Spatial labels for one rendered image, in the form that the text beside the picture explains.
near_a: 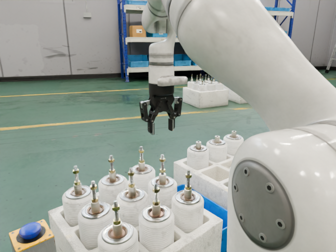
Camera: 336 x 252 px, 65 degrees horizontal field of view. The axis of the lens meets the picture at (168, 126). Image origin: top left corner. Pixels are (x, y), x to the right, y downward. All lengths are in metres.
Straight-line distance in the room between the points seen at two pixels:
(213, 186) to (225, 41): 0.82
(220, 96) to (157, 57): 2.34
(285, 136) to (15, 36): 5.63
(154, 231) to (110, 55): 5.12
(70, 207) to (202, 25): 0.69
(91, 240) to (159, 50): 0.54
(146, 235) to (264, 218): 0.57
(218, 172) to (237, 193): 0.97
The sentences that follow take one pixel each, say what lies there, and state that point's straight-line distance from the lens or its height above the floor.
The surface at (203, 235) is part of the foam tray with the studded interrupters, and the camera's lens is 0.81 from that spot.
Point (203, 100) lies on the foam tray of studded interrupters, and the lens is 2.92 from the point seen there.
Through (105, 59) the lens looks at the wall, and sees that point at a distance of 5.66.
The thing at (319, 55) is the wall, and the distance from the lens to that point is 8.32.
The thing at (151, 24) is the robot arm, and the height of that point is 0.73.
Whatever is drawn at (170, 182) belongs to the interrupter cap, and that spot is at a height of 0.25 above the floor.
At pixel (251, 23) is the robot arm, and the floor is 0.70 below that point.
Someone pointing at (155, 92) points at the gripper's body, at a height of 0.55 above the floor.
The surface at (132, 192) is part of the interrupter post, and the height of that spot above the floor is 0.27.
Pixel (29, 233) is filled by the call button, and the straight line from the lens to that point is 0.62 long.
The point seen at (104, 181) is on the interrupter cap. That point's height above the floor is 0.25.
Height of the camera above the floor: 0.69
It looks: 18 degrees down
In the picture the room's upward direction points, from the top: straight up
